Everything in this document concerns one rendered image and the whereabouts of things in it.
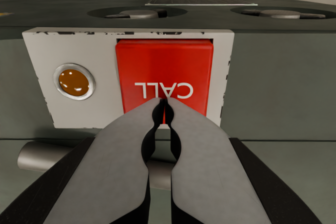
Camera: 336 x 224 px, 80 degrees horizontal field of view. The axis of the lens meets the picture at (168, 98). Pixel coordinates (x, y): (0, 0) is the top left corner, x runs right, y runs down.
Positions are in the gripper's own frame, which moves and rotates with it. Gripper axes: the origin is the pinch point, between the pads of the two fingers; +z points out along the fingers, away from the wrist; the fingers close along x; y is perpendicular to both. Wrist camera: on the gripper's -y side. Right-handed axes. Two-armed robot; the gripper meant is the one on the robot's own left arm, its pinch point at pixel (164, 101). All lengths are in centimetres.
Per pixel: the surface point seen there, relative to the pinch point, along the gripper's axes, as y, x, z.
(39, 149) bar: 5.3, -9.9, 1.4
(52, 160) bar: 5.9, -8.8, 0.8
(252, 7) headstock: -3.4, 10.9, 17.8
